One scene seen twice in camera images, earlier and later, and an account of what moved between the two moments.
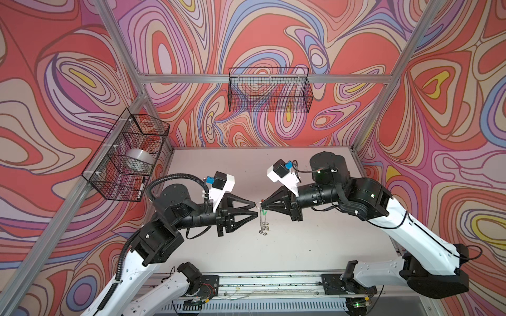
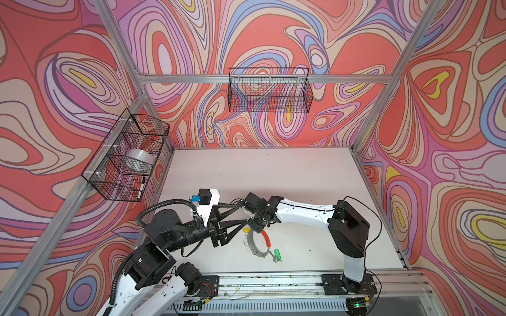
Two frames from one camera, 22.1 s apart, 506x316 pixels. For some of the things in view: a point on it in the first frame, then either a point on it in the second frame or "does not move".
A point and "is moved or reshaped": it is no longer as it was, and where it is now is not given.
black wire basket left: [122, 167] does not move
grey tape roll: [141, 155] does not move
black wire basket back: [273, 89] does not move
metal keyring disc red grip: [263, 224] is moved or reshaped
